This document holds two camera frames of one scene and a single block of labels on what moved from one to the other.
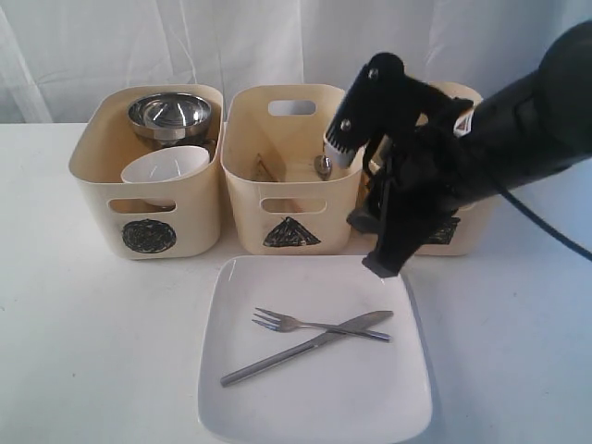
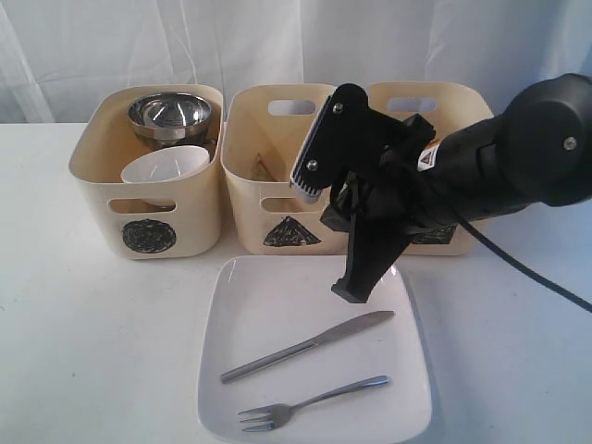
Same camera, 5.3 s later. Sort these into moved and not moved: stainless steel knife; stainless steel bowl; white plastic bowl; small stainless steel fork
Moved: small stainless steel fork
Not moved: white plastic bowl; stainless steel knife; stainless steel bowl
